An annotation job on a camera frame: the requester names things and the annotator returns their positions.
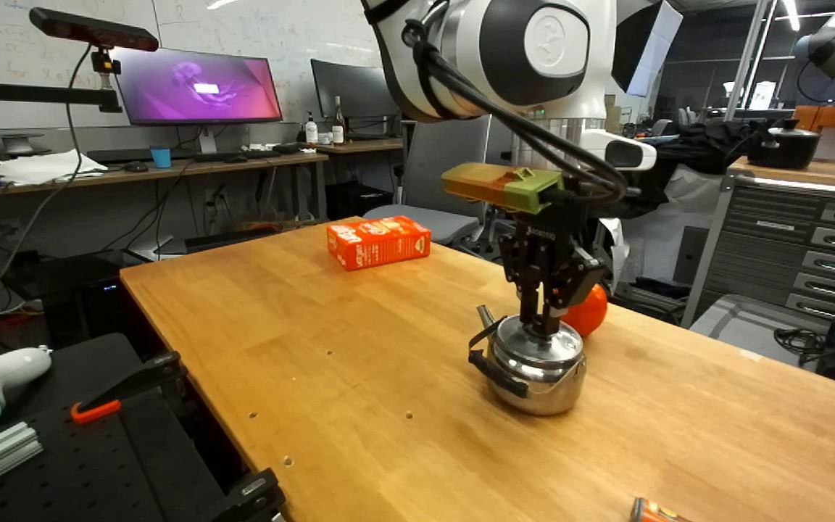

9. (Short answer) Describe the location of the black optical breadboard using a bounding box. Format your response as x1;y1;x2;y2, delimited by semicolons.
0;330;288;522

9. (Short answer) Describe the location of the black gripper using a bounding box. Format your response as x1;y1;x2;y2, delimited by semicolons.
495;205;607;336

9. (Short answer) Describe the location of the dark computer monitor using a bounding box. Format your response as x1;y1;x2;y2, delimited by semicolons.
308;57;402;124

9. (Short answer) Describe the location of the yellow-green wrist camera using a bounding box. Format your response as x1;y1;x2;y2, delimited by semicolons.
437;160;569;217

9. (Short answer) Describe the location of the blue cup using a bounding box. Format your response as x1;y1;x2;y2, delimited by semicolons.
149;143;176;173

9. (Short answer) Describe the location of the small metal object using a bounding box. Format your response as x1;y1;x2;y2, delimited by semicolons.
627;494;694;522

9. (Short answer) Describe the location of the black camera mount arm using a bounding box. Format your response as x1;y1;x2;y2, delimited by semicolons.
0;50;123;115

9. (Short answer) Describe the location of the monitor with purple screen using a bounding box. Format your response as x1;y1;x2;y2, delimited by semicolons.
111;47;288;131

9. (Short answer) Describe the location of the long wooden desk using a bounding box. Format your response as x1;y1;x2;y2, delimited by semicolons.
0;149;331;227

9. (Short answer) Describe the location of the white VR controller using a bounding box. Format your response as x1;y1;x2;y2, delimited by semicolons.
0;343;57;436

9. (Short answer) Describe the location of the black cooking pot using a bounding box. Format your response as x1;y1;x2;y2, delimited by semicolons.
746;120;823;173

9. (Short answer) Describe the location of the small steel kettle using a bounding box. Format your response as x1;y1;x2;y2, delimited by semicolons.
463;301;592;421

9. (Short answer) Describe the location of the orange cracker box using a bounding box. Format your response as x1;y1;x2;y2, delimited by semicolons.
324;211;436;275

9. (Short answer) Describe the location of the grey padded chair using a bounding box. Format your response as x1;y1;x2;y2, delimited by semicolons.
366;115;498;247

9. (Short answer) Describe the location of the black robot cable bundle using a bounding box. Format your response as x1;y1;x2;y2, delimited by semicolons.
400;12;633;211

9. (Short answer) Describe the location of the black camera cable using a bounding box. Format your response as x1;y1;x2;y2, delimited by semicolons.
0;43;94;285

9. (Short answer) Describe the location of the white paper pile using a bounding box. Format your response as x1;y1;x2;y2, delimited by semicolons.
0;149;114;188

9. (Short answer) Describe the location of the grey drawer cabinet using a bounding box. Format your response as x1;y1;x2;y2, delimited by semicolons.
682;157;835;333

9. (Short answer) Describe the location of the round steel kettle lid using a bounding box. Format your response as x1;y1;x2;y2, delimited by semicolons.
492;310;589;363

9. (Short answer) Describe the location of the black stereo camera bar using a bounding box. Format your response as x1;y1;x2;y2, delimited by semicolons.
25;5;163;54

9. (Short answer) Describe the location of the dark bottle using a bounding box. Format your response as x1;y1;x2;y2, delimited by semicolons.
327;92;347;149

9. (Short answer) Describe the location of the orange toy fruit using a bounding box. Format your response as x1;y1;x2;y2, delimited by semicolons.
559;281;613;343

